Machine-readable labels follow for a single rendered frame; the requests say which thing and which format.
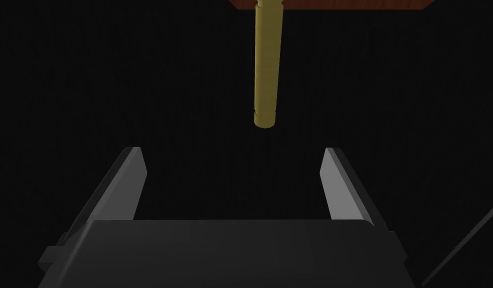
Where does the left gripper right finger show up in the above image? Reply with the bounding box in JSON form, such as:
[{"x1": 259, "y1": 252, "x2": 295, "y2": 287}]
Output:
[{"x1": 319, "y1": 147, "x2": 388, "y2": 230}]

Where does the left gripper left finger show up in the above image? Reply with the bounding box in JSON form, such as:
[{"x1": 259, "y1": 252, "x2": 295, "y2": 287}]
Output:
[{"x1": 73, "y1": 146, "x2": 148, "y2": 228}]

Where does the brass bar handle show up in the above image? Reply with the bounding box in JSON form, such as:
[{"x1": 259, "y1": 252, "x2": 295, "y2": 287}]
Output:
[{"x1": 253, "y1": 0, "x2": 285, "y2": 130}]

